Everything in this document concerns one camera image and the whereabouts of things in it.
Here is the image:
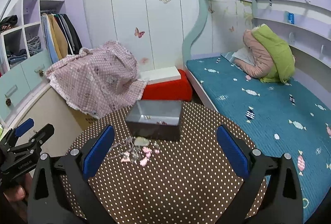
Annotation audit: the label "pink charm jewelry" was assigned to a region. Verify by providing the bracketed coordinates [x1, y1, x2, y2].
[121, 146, 161, 167]

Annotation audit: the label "silver chain necklace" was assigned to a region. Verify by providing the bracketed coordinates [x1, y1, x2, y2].
[107, 136, 140, 165]

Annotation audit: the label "grey metal jewelry box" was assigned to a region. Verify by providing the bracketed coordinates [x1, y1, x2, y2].
[125, 100, 183, 142]

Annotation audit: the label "person's left hand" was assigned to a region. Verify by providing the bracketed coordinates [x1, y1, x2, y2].
[4, 173, 32, 203]

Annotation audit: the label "pine cone drawer ornament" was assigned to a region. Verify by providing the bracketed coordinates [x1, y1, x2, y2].
[6, 98, 12, 107]

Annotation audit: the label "teal drawer unit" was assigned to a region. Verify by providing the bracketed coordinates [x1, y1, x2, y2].
[1, 50, 52, 125]

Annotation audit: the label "cardboard box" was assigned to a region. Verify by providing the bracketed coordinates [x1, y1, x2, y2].
[69, 108, 98, 131]

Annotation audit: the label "teal candy pattern mattress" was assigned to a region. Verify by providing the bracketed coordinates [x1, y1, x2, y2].
[186, 56, 330, 220]

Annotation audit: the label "folded jeans stack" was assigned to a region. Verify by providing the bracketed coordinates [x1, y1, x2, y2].
[6, 49, 28, 66]

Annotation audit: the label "pink checkered cloth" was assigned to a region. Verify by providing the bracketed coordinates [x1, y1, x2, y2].
[45, 41, 148, 119]

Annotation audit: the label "brown polka dot tablecloth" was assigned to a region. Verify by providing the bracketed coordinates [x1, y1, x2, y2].
[72, 102, 255, 223]

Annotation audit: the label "pale jade pendant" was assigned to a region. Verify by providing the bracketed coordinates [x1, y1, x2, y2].
[134, 137, 150, 147]

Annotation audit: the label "hanging clothes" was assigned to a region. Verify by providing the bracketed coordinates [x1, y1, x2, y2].
[40, 13, 82, 63]

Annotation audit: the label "pile of dark clothes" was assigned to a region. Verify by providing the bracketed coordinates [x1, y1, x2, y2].
[0, 15, 18, 33]

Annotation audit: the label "pink quilt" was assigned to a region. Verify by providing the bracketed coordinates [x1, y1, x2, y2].
[233, 30, 274, 79]

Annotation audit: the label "green quilt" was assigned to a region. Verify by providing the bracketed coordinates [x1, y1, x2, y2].
[251, 24, 295, 84]

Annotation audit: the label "white board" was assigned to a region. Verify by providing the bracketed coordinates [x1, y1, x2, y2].
[138, 66, 181, 85]

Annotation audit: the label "red stool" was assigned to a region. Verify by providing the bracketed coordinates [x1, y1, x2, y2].
[141, 69, 192, 101]

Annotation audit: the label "purple shelf cabinet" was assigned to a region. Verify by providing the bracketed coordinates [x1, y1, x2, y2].
[1, 0, 92, 74]

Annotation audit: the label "white wardrobe doors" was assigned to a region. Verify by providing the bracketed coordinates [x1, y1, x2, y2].
[83, 0, 199, 71]

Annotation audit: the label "blue box on shelf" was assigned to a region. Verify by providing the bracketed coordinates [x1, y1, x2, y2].
[287, 12, 295, 24]

